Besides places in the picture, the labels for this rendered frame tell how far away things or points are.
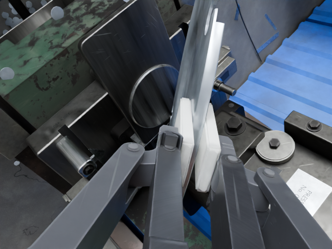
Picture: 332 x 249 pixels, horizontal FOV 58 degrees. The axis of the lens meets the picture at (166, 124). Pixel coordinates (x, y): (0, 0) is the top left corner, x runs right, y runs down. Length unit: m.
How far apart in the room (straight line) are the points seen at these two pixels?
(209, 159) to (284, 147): 0.32
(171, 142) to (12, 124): 0.48
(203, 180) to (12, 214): 1.49
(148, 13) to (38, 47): 0.25
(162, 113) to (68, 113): 0.18
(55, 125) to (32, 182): 0.97
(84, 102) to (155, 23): 0.21
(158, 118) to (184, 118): 0.39
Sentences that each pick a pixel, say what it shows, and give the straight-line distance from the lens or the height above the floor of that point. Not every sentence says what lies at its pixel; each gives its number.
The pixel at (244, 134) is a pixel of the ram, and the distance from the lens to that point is 0.47.
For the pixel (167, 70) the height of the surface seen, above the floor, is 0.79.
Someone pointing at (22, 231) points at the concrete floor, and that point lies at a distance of 1.73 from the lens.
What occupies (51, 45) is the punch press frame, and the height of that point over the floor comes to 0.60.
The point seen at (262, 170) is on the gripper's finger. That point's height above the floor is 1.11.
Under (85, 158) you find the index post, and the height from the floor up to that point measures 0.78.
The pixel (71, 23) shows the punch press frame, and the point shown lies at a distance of 0.65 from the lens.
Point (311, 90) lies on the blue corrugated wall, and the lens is 2.20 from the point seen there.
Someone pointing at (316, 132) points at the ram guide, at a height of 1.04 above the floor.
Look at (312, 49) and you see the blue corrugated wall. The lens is 2.45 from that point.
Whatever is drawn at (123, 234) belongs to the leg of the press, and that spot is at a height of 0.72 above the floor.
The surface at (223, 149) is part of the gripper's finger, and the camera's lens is 0.18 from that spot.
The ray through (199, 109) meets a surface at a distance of 0.19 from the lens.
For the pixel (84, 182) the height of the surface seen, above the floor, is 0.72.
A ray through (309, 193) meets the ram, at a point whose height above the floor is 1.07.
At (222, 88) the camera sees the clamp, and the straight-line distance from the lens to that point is 0.70.
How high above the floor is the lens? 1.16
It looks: 39 degrees down
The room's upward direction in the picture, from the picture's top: 124 degrees clockwise
